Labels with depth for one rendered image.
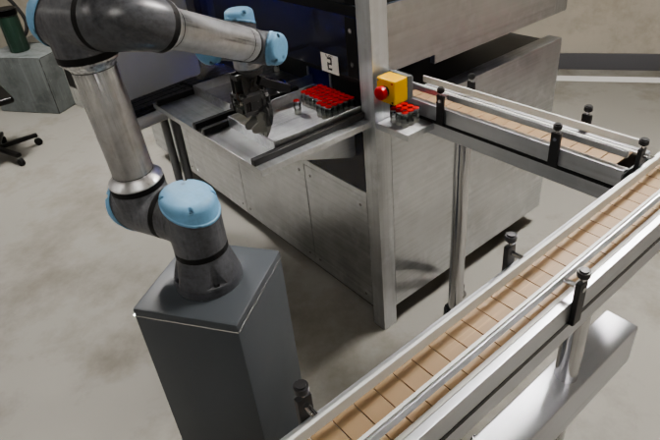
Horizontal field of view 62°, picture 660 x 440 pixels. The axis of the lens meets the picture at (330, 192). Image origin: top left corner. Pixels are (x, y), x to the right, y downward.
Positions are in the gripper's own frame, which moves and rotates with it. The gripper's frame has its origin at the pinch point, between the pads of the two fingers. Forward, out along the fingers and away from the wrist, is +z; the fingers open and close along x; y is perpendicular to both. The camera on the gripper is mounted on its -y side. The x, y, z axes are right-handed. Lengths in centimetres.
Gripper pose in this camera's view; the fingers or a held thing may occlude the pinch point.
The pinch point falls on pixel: (266, 134)
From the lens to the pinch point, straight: 158.5
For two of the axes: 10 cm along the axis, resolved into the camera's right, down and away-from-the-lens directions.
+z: 0.9, 8.4, 5.4
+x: 6.3, 3.7, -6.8
